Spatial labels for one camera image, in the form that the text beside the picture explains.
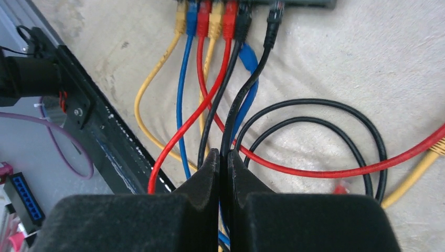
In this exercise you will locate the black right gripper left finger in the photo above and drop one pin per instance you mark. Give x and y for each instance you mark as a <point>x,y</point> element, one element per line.
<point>183,220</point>

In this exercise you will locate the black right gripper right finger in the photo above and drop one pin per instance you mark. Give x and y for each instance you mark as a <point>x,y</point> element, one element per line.
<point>263,220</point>

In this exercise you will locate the black network switch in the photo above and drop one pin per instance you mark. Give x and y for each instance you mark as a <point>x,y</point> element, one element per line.
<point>282,5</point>

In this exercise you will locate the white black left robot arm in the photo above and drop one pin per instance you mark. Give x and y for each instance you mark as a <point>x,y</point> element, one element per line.
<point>28,77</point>

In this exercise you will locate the blue terminal connector block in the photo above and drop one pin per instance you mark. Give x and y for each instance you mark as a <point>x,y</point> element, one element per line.
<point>24,202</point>

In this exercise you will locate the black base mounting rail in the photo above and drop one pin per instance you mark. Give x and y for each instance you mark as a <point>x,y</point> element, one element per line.
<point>118,154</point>

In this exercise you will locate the aluminium frame rail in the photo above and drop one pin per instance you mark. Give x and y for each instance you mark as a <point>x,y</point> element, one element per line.
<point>15,13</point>

